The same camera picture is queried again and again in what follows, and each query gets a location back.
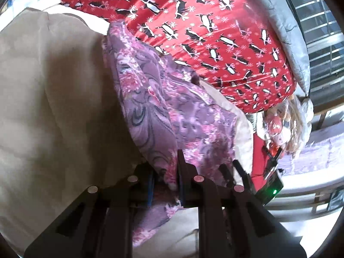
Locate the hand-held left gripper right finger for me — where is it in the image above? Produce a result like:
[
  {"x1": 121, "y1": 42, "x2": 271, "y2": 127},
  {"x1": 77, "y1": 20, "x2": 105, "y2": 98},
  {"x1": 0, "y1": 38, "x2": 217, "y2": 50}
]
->
[{"x1": 177, "y1": 149, "x2": 307, "y2": 258}]

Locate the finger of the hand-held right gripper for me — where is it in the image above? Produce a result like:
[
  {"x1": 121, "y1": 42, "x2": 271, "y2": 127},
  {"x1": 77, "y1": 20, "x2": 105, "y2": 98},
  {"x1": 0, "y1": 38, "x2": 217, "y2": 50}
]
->
[
  {"x1": 232, "y1": 159, "x2": 254, "y2": 194},
  {"x1": 218, "y1": 163, "x2": 235, "y2": 187}
]

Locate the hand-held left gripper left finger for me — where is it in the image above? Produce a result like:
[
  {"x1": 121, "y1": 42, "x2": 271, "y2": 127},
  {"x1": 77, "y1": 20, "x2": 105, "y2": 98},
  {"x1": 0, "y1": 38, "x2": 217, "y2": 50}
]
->
[{"x1": 24, "y1": 163, "x2": 156, "y2": 258}]

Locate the purple floral shirt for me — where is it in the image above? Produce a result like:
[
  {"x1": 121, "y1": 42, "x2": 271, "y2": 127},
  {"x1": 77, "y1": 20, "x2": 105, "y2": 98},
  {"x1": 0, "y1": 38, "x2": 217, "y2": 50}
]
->
[{"x1": 101, "y1": 20, "x2": 238, "y2": 248}]

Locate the red cloth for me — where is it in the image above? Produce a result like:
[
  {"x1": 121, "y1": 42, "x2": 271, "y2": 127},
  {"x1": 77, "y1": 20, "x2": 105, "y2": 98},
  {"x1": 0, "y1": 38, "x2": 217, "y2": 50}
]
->
[{"x1": 251, "y1": 136, "x2": 272, "y2": 178}]

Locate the black cross-shaped tool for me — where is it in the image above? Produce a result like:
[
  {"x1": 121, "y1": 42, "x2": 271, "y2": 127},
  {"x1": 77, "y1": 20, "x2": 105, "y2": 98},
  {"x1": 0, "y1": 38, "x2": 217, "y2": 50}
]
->
[{"x1": 262, "y1": 145, "x2": 284, "y2": 180}]

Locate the lilac cloth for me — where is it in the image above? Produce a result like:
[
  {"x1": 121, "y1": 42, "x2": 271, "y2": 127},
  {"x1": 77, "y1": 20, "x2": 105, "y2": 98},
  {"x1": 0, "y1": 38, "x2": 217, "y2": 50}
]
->
[{"x1": 279, "y1": 129, "x2": 344, "y2": 176}]

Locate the clear plastic bag of dolls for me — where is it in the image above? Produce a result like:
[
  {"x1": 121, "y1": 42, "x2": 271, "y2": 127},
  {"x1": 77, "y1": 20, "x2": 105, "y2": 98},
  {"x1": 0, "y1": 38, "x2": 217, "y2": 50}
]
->
[{"x1": 262, "y1": 94, "x2": 315, "y2": 156}]

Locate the beige fleece blanket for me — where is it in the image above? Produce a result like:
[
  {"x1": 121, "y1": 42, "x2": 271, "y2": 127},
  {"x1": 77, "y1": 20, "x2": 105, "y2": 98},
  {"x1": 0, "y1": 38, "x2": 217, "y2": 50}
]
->
[{"x1": 0, "y1": 4, "x2": 254, "y2": 258}]

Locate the red penguin print quilt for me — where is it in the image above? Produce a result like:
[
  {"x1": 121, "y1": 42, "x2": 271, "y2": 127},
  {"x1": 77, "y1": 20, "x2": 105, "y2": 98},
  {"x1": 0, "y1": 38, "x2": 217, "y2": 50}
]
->
[{"x1": 44, "y1": 0, "x2": 297, "y2": 115}]

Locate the grey pillow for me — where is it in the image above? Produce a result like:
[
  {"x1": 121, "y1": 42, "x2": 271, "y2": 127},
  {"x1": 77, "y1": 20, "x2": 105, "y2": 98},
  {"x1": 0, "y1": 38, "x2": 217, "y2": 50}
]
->
[{"x1": 239, "y1": 0, "x2": 312, "y2": 97}]

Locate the metal window grille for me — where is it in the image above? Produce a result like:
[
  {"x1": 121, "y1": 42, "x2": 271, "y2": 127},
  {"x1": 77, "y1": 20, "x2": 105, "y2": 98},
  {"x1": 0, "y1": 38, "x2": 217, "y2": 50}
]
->
[{"x1": 282, "y1": 0, "x2": 342, "y2": 108}]

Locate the white rail frame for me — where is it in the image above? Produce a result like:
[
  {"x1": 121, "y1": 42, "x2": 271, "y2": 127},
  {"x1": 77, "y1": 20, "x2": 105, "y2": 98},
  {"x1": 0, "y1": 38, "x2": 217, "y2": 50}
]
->
[{"x1": 266, "y1": 177, "x2": 342, "y2": 221}]

